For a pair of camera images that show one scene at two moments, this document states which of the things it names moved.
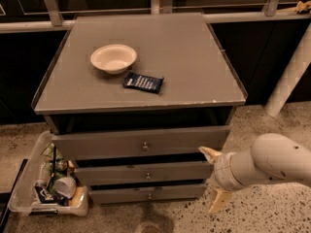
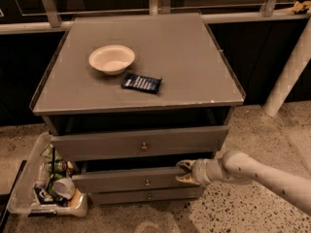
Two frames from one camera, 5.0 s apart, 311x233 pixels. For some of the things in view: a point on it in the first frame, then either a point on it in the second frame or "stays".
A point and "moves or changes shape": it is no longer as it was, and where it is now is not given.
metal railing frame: (162, 3) stays
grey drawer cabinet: (131, 99) stays
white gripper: (223, 171) → (201, 172)
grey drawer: (114, 171) moves or changes shape
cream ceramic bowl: (114, 58) stays
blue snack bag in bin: (45, 197) stays
